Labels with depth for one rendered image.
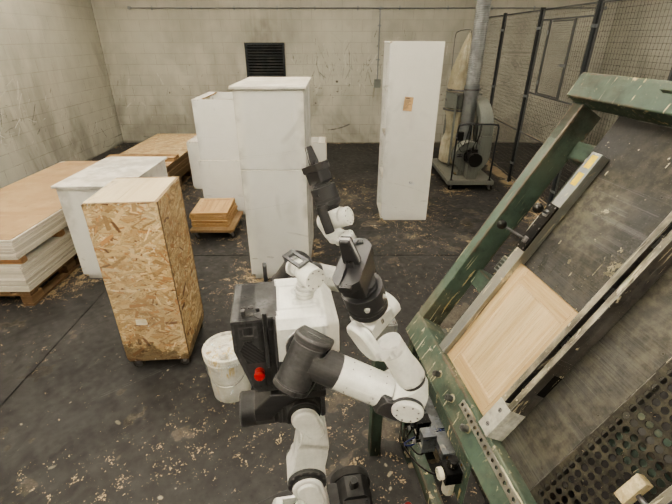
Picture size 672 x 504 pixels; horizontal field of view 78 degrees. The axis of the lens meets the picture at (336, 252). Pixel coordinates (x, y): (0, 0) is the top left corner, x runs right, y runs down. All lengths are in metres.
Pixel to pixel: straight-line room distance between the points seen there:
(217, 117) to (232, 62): 4.25
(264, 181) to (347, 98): 5.94
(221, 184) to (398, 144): 2.29
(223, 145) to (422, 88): 2.46
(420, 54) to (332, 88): 4.57
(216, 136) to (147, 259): 2.95
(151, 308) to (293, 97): 1.88
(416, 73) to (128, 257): 3.55
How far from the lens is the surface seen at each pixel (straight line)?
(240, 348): 1.21
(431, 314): 2.03
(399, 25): 9.40
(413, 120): 5.06
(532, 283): 1.67
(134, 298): 2.94
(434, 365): 1.86
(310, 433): 1.49
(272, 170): 3.62
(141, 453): 2.82
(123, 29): 10.22
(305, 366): 1.03
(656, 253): 1.41
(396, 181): 5.21
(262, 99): 3.51
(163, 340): 3.09
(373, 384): 1.07
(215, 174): 5.55
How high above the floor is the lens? 2.08
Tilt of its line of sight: 27 degrees down
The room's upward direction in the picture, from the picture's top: straight up
